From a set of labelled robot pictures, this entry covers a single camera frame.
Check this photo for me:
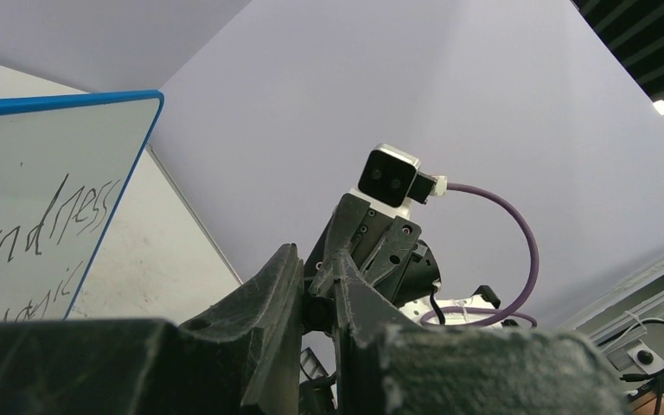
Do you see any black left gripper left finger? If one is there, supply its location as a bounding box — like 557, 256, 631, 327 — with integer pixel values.
0, 244, 303, 414

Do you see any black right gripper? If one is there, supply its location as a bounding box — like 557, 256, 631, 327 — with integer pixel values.
303, 193, 440, 307

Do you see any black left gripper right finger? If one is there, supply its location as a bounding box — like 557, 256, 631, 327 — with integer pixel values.
331, 250, 629, 414

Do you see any blue framed whiteboard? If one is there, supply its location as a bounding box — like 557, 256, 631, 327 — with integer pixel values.
0, 90, 164, 322

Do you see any black marker cap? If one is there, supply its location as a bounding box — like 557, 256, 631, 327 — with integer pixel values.
302, 294, 335, 334

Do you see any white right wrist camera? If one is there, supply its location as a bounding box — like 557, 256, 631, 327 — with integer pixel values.
349, 144, 447, 220

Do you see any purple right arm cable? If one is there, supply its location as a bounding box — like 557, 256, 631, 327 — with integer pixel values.
420, 182, 540, 329

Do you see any black cable and connector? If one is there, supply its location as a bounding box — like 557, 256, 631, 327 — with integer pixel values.
592, 311, 664, 415

